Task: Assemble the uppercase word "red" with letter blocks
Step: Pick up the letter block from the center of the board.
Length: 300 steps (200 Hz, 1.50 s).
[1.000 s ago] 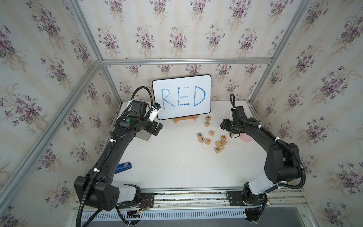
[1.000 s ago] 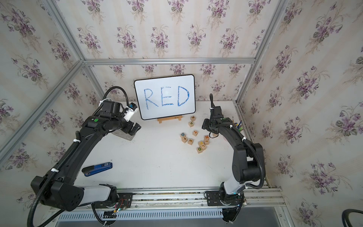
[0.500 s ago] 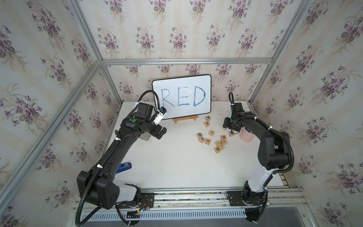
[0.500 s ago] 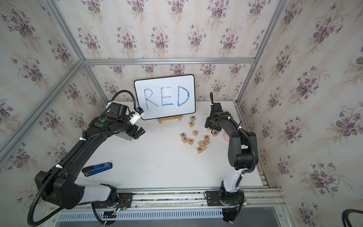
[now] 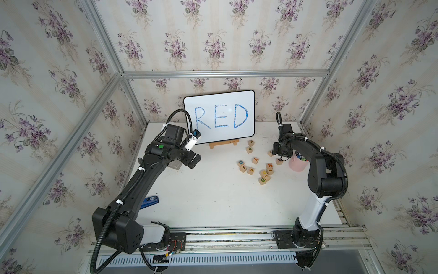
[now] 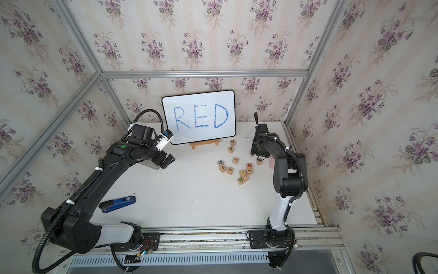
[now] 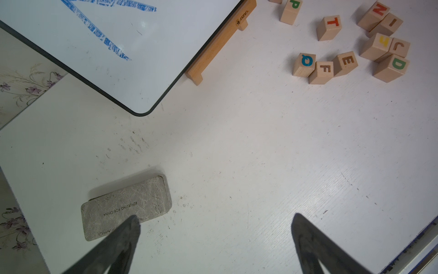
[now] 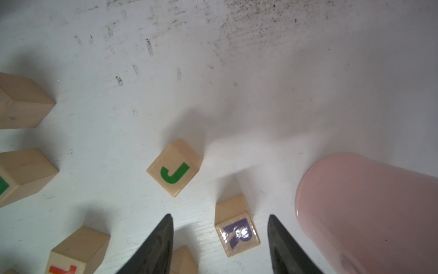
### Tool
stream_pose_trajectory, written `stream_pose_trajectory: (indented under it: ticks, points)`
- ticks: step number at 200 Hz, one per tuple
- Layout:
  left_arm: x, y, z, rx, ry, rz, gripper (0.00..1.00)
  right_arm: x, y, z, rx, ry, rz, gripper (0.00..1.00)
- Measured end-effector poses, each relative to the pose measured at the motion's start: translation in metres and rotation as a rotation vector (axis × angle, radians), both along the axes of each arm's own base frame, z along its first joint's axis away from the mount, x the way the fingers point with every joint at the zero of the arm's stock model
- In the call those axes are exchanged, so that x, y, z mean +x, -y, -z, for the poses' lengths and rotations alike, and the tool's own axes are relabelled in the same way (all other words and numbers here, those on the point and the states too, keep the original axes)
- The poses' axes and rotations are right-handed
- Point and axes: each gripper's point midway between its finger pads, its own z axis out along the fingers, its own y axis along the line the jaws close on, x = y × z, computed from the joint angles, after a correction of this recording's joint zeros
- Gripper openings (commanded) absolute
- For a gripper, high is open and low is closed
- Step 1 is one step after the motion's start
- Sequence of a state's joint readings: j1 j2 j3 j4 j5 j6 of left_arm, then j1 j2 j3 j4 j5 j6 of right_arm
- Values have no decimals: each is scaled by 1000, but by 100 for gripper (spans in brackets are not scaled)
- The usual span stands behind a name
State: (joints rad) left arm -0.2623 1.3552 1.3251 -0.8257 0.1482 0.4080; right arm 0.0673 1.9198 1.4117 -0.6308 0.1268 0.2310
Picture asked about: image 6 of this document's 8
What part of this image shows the wooden block letter D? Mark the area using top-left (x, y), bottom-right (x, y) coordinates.
top-left (237, 177), bottom-right (245, 186)

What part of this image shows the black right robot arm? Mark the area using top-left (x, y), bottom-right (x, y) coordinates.
top-left (246, 113), bottom-right (308, 269)

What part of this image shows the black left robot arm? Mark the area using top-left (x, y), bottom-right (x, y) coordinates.
top-left (32, 109), bottom-right (175, 274)

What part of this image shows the wooden block letter F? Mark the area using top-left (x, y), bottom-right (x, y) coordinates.
top-left (219, 164), bottom-right (227, 173)

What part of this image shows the grey whiteboard eraser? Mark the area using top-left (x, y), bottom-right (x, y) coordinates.
top-left (140, 160), bottom-right (160, 170)

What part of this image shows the pink pen cup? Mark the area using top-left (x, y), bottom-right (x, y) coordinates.
top-left (269, 158), bottom-right (275, 170)

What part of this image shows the wooden whiteboard stand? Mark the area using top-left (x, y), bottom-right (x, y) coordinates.
top-left (189, 139), bottom-right (220, 149)

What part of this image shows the whiteboard with RED written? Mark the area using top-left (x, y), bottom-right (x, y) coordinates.
top-left (162, 90), bottom-right (237, 145)

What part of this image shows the blue stapler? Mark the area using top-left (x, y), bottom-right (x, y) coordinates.
top-left (99, 196), bottom-right (136, 213)

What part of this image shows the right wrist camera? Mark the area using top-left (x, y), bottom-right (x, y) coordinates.
top-left (255, 123), bottom-right (269, 136)

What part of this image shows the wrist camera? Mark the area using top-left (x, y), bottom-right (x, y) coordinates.
top-left (255, 123), bottom-right (269, 136)
top-left (155, 130), bottom-right (174, 151)

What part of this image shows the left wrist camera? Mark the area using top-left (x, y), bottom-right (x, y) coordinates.
top-left (155, 130), bottom-right (174, 151)

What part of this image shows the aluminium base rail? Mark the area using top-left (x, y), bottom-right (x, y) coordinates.
top-left (61, 225), bottom-right (344, 256)

